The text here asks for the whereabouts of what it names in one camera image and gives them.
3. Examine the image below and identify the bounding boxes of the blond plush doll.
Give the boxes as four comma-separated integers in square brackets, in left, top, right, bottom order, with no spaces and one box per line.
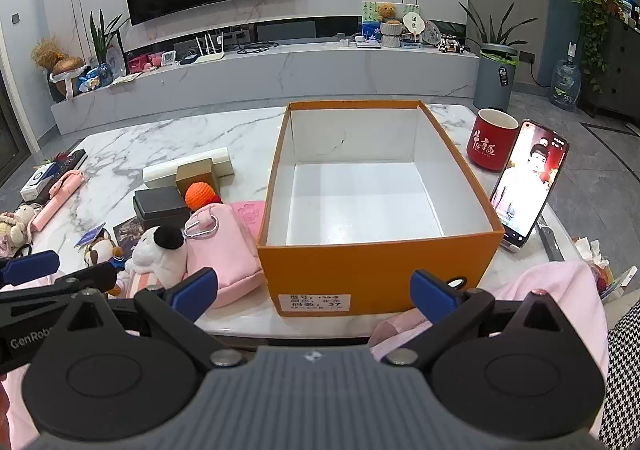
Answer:
[0,212,26,259]

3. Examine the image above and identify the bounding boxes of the small blue card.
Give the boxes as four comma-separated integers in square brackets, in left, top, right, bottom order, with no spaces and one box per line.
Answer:
[73,224,106,249]

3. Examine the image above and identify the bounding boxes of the brown box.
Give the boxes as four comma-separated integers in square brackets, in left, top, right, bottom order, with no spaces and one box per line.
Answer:
[175,157,221,196]

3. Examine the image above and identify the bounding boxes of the orange cardboard box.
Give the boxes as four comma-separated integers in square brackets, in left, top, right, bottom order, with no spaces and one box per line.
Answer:
[256,100,506,318]

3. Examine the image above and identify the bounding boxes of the green plant in vase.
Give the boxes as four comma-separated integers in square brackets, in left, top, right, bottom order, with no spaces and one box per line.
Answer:
[88,9,131,76]

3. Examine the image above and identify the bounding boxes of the long white box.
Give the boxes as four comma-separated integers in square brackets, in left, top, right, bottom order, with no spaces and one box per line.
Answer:
[142,147,235,183]

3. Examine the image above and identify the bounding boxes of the grey flat bar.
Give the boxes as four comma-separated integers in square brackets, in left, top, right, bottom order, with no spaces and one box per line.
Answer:
[535,224,566,262]

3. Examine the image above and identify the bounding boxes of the white router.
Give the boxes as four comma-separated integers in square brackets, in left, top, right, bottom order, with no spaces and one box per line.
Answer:
[192,29,226,66]

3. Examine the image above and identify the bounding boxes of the dark grey box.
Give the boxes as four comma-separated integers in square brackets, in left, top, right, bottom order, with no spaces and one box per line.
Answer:
[133,186,192,227]

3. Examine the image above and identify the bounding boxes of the pink garment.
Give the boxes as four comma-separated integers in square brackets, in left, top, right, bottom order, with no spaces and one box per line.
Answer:
[0,260,609,450]

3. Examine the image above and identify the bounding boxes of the round white fan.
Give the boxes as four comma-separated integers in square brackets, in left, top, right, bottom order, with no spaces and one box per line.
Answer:
[402,12,426,43]

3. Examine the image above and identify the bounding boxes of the grey side cabinet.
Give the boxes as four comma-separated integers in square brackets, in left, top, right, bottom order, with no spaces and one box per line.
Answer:
[579,19,640,123]

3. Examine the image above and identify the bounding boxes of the pink fabric pouch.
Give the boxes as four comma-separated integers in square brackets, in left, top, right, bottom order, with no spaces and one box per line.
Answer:
[184,202,265,309]

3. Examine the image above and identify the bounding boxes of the white marble tv cabinet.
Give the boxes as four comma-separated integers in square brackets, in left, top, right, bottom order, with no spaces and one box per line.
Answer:
[50,17,481,136]

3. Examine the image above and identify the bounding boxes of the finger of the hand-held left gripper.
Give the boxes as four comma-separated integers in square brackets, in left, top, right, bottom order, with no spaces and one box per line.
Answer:
[0,250,61,288]
[0,261,120,311]

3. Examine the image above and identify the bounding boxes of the smartphone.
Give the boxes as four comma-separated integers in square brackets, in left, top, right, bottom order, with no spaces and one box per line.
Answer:
[488,119,571,241]

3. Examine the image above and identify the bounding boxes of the clear phone stand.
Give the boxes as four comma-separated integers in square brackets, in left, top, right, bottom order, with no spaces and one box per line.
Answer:
[502,222,539,255]

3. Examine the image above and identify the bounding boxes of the dried flower bouquet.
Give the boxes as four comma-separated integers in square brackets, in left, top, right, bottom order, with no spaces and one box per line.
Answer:
[30,36,66,73]

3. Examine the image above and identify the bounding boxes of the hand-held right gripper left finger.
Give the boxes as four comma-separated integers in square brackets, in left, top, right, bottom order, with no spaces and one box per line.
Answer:
[62,268,247,371]

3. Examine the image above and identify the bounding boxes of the crumpled tissue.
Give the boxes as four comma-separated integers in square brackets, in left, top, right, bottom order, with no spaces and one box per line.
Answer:
[572,234,612,267]

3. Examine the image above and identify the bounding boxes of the black cable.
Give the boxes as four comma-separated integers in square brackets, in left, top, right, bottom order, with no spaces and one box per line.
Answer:
[234,42,279,55]

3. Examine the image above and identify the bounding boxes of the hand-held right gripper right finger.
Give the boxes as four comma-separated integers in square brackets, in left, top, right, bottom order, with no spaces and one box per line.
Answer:
[372,269,569,371]

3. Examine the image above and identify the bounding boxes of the red mug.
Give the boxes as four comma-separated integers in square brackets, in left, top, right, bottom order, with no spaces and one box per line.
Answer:
[466,108,520,173]

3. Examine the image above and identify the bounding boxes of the long leaf potted plant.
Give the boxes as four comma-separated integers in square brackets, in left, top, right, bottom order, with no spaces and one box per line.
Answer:
[457,2,539,61]

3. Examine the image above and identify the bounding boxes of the white knitted pot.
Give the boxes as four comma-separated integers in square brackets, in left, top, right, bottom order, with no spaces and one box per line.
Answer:
[379,22,404,49]

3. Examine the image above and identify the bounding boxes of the blue water bottle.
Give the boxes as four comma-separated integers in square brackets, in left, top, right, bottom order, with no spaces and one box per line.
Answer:
[549,58,583,112]

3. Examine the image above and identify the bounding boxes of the orange knitted ball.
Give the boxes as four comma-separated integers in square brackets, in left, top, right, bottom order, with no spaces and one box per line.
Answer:
[184,182,223,211]

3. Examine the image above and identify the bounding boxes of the toy car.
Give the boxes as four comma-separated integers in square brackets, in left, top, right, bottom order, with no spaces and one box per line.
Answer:
[437,36,471,53]

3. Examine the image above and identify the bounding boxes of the pink selfie stick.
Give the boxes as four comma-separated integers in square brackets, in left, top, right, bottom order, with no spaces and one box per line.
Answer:
[28,169,84,233]

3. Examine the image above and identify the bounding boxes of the pink toy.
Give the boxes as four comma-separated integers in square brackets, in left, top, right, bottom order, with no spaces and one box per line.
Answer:
[127,52,164,75]

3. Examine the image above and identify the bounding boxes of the black patterned case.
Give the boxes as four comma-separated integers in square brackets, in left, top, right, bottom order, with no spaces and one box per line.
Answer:
[47,148,89,176]

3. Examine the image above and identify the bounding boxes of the pink embossed card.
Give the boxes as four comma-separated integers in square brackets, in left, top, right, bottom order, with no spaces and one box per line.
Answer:
[231,199,267,239]

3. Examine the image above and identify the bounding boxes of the hanging vine plant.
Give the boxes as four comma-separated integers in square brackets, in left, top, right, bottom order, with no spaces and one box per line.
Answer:
[564,0,624,91]

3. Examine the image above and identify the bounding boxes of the dark printed card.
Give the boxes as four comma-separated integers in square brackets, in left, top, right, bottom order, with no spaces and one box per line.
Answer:
[112,217,154,257]

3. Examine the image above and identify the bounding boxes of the green picture board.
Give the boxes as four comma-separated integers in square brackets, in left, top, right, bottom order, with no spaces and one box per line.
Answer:
[361,0,421,48]

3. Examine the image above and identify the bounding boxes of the blue snack bag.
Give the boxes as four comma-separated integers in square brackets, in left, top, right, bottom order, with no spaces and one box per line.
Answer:
[77,64,114,93]

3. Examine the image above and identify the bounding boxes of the white rectangular device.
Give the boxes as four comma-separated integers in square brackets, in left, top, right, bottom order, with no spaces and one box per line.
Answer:
[19,164,64,203]

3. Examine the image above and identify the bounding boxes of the white plush dog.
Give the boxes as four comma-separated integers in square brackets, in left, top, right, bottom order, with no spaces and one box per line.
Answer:
[120,224,189,301]

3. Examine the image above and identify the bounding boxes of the small brown white plush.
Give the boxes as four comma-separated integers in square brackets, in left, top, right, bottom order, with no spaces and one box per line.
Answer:
[82,237,126,299]

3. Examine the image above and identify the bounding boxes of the cream plush bunny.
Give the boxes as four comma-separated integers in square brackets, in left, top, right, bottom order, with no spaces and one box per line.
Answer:
[13,203,41,243]

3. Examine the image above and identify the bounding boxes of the houndstooth cloth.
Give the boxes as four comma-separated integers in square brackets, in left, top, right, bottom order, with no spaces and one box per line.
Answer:
[589,300,640,450]

